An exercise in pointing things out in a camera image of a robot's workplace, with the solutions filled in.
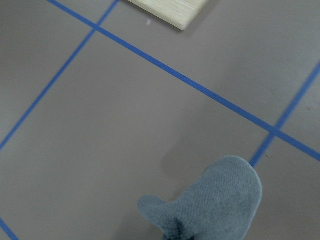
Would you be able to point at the grey cloth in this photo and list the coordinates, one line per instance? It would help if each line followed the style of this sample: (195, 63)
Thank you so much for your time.
(220, 205)

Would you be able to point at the wooden cutting board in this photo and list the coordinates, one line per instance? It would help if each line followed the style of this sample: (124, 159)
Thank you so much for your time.
(178, 13)

